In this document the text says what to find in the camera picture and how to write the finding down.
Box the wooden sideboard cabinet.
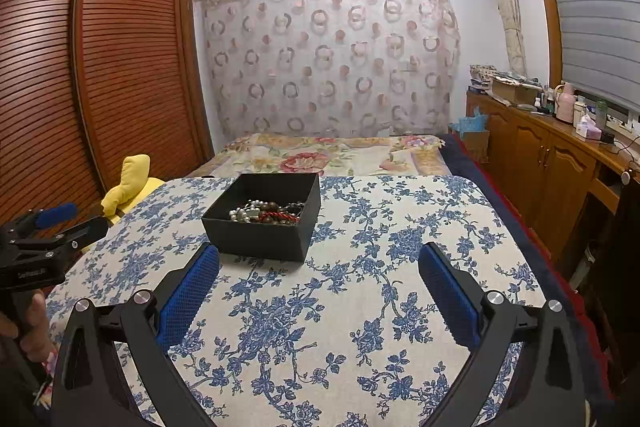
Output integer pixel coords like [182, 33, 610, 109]
[465, 89, 640, 260]

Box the blue floral cloth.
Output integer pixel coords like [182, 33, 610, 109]
[45, 174, 549, 427]

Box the yellow plush toy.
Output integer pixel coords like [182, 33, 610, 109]
[82, 154, 167, 253]

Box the dark blue blanket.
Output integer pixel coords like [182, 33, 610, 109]
[439, 134, 617, 410]

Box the black jewelry box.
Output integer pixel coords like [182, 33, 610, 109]
[201, 172, 322, 263]

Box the sheer ring-patterned curtain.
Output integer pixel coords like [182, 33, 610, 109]
[192, 0, 461, 140]

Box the red cord bracelet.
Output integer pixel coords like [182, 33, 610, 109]
[259, 211, 302, 225]

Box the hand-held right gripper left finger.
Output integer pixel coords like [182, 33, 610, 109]
[50, 244, 221, 427]

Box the person's left hand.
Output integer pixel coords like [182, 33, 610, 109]
[0, 294, 54, 363]

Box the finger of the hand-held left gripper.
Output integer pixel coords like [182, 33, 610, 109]
[15, 203, 79, 236]
[47, 216, 110, 251]

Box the brown slatted wooden wardrobe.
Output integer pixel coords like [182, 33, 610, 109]
[0, 0, 216, 240]

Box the pink tissue pack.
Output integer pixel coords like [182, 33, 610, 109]
[575, 114, 604, 142]

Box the grey window blind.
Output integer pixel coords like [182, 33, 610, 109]
[529, 0, 640, 114]

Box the person's left forearm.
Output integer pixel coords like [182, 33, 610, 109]
[0, 332, 53, 427]

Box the beige rose-patterned bedspread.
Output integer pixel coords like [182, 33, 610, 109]
[184, 132, 444, 180]

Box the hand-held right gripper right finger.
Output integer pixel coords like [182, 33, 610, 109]
[417, 243, 586, 427]

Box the pink thermos jug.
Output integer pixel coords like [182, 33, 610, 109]
[555, 81, 577, 124]

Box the white pearl necklace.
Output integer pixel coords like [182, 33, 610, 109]
[228, 202, 267, 223]

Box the cardboard box with blue bag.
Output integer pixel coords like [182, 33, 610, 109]
[448, 106, 491, 164]

